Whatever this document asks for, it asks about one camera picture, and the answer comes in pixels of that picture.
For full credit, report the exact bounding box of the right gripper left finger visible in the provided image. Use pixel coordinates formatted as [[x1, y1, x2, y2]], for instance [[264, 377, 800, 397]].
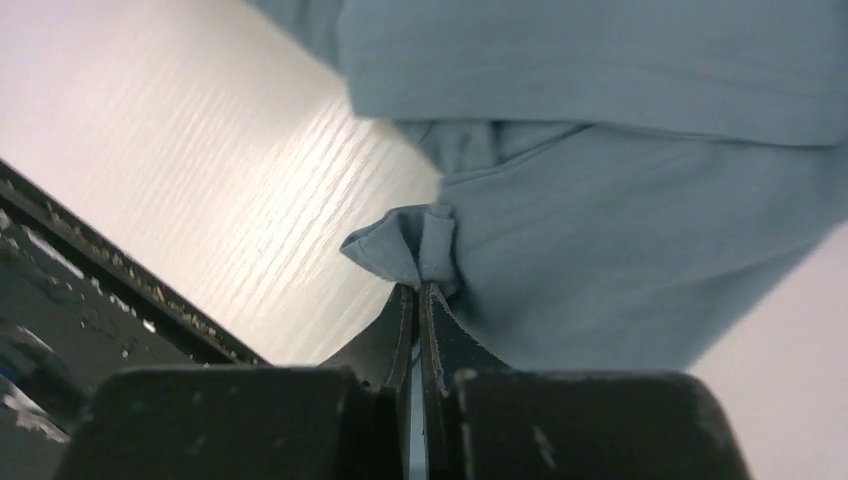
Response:
[[56, 286, 415, 479]]

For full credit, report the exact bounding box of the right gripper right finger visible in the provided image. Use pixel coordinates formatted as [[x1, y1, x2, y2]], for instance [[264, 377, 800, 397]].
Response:
[[419, 284, 750, 480]]

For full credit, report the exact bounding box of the grey-blue t-shirt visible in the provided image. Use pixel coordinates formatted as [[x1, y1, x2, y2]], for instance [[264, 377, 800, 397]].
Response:
[[256, 1, 847, 370]]

